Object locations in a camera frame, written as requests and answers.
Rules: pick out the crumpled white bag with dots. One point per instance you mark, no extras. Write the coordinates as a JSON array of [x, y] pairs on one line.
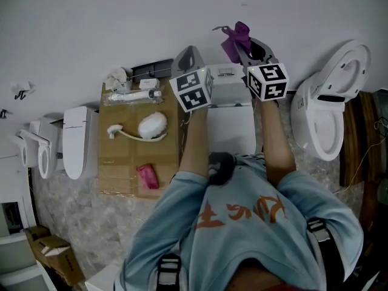
[[118, 79]]

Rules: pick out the purple cloth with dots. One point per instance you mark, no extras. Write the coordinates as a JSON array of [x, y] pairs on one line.
[[236, 38]]

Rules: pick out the small white box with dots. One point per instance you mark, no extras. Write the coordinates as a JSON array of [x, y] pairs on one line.
[[150, 83]]

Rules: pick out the small brown cardboard box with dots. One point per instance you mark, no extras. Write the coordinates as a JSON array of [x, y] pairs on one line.
[[38, 233]]

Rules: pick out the white toilet with tank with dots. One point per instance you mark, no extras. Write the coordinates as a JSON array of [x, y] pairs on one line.
[[230, 129]]

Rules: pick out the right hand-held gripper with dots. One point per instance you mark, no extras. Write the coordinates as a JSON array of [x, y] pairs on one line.
[[269, 80]]

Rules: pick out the white open-seat toilet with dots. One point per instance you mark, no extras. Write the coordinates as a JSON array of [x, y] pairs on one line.
[[44, 150]]

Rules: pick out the brown cardboard box white flaps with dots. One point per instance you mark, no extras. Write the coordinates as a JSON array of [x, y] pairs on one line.
[[63, 262]]

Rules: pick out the person's light blue t-shirt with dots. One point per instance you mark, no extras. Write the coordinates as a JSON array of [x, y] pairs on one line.
[[242, 238]]

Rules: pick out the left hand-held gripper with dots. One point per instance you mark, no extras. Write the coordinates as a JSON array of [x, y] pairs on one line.
[[194, 89]]

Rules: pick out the pink cloth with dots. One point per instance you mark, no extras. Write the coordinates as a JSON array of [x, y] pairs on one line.
[[148, 177]]

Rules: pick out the large white open-lid toilet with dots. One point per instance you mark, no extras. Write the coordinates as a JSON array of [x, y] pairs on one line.
[[327, 126]]

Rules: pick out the person's right forearm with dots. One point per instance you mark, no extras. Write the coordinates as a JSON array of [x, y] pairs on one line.
[[276, 144]]

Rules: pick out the dark wooden bench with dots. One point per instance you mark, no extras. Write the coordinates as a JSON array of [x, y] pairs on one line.
[[354, 138]]

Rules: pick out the person's left forearm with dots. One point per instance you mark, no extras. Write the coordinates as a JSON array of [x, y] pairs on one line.
[[194, 144]]

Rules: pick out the large brown cardboard box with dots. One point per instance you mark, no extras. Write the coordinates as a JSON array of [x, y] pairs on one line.
[[121, 162]]

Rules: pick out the white closed-lid smart toilet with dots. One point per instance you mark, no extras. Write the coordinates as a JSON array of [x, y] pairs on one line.
[[77, 141]]

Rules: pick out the white cabinet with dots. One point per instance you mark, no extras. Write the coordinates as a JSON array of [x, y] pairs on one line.
[[15, 253]]

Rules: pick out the black wall hook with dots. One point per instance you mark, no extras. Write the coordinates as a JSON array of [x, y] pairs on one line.
[[21, 91], [3, 114]]

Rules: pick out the dark grey tray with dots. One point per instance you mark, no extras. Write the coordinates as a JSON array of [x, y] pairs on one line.
[[151, 68]]

